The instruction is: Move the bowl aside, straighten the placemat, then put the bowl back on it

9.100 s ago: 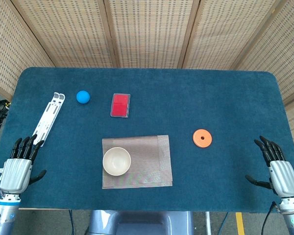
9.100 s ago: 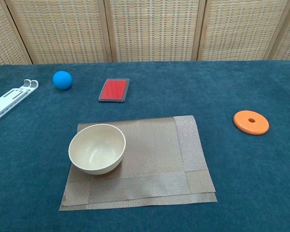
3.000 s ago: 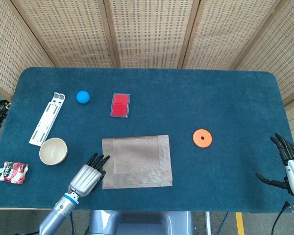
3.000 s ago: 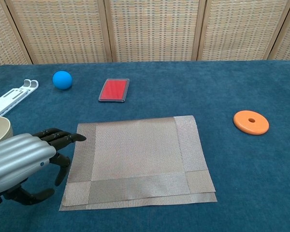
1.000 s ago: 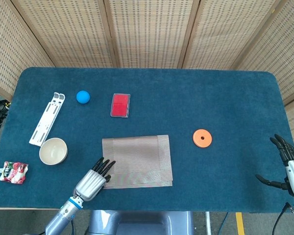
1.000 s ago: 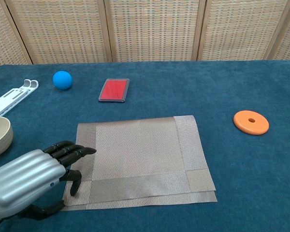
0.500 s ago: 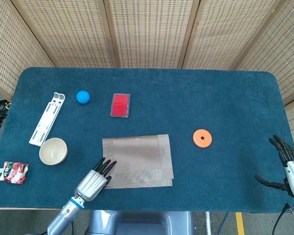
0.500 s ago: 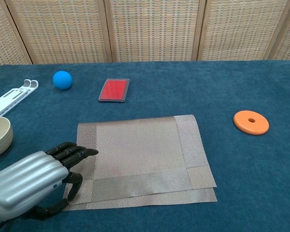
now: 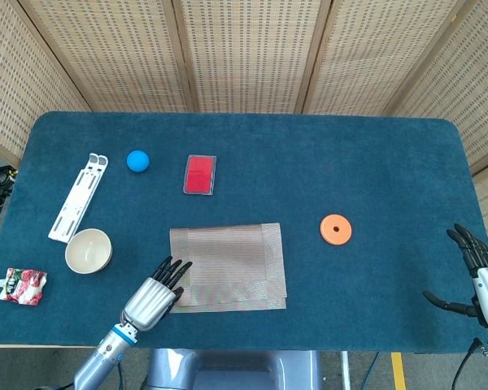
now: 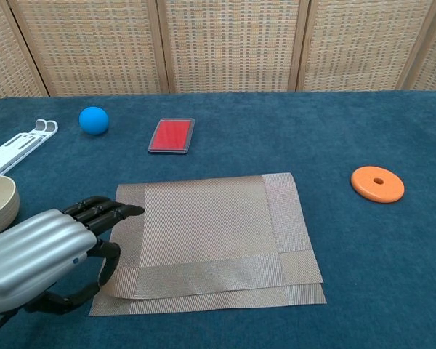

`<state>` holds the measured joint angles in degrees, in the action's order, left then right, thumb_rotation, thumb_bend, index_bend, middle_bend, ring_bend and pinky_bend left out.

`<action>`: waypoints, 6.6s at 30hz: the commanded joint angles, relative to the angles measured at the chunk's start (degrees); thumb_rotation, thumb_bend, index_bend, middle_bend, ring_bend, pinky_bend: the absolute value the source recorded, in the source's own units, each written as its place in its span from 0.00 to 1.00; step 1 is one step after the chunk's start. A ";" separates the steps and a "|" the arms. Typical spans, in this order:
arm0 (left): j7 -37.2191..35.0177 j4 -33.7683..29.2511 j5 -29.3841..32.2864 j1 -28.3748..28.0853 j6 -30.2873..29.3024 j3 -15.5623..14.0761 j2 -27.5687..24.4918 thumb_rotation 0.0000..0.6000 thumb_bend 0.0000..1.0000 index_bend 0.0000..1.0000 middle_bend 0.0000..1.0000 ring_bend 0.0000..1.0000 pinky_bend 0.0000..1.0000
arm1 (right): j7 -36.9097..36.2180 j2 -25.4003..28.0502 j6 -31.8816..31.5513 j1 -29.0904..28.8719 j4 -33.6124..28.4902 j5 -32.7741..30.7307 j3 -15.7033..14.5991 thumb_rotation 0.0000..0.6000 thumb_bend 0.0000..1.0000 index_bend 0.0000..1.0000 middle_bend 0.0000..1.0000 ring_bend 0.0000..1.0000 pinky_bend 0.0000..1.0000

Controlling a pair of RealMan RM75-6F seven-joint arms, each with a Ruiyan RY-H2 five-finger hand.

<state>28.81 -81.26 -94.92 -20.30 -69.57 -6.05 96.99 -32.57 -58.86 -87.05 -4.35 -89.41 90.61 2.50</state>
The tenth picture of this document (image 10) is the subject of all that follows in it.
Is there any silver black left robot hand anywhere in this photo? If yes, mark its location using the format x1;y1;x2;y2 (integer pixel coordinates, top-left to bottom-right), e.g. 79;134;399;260
0;196;145;316

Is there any white round bowl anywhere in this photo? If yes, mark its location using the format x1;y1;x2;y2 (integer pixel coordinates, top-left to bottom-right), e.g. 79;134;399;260
0;175;21;240

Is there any grey woven placemat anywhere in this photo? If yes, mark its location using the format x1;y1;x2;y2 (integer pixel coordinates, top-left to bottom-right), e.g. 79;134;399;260
88;172;327;317

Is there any white folding stand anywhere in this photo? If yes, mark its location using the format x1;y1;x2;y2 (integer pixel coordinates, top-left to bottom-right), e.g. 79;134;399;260
0;119;59;178

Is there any blue ball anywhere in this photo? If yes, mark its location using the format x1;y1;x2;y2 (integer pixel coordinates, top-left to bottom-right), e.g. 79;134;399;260
78;106;110;136

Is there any red pad in clear case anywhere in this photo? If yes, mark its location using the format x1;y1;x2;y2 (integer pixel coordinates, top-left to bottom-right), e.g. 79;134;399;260
148;117;196;155

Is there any blue table cloth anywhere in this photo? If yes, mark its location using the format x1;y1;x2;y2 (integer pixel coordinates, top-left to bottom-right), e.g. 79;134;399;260
0;89;436;349

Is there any orange disc with hole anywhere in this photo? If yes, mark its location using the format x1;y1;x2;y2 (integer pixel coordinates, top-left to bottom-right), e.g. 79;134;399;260
350;166;405;204

